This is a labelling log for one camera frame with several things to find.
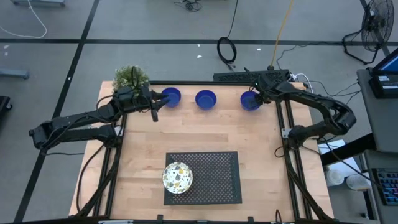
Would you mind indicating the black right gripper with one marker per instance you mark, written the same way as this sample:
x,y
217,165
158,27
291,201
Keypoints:
x,y
265,84

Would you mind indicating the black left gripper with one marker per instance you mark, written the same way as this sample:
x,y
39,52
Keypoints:
x,y
147,99

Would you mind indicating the blue plastic bowl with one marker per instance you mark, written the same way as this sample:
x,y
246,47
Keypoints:
x,y
248,101
173,97
206,100

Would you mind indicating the white speckled plate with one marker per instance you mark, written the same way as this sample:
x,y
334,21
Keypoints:
x,y
177,177

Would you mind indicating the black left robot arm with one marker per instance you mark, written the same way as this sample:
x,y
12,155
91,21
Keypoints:
x,y
93,134

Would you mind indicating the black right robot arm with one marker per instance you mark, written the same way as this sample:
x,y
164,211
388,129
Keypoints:
x,y
311,101

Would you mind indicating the black perforated metal box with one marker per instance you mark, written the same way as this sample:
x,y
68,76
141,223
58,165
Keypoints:
x,y
236,76

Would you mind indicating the potted green plant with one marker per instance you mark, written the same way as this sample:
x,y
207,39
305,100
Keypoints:
x,y
127,76

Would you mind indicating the black mesh mat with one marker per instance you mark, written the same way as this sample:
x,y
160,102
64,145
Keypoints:
x,y
214,180

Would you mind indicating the clear plastic cup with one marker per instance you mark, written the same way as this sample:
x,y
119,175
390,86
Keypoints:
x,y
357,182
334,178

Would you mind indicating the white paper sheet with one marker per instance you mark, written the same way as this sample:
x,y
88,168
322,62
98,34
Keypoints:
x,y
345,166

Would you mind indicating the black box with labels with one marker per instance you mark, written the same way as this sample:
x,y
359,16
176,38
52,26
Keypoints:
x,y
382,91

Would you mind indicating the grey office desk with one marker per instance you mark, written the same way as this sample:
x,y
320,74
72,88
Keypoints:
x,y
385,124

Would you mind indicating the computer monitor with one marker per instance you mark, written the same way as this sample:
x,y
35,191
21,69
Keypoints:
x,y
390,63

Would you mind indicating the black floor fan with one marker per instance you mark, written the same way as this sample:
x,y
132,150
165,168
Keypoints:
x,y
377,25

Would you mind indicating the grey desk foot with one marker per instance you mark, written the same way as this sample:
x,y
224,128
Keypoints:
x,y
14,74

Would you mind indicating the black computer keyboard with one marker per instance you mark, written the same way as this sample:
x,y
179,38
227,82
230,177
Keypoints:
x,y
387,186

